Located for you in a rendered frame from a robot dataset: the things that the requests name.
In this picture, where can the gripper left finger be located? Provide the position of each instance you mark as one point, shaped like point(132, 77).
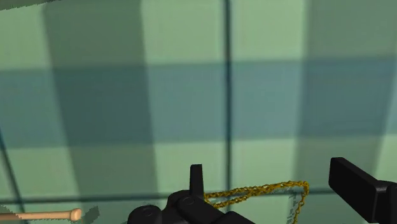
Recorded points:
point(186, 204)

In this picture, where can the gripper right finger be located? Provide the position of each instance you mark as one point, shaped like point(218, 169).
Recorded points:
point(359, 189)

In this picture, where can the wooden baseball bat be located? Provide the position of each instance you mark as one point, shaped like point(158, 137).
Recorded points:
point(46, 215)

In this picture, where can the green plaid bed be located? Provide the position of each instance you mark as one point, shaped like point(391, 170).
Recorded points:
point(186, 93)

